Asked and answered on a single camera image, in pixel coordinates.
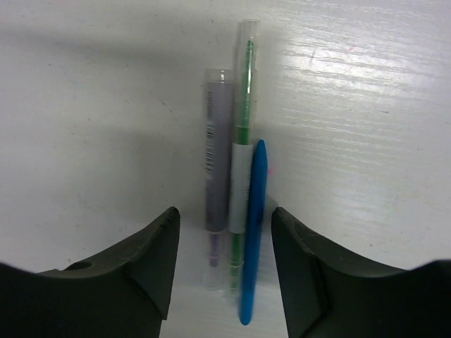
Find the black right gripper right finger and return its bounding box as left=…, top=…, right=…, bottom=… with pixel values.
left=271, top=207, right=450, bottom=337

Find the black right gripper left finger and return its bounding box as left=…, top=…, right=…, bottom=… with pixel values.
left=1, top=207, right=180, bottom=337

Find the light blue pencil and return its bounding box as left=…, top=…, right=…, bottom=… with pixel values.
left=239, top=139, right=268, bottom=325

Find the white green pen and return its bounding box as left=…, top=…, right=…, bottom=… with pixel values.
left=226, top=20, right=259, bottom=301

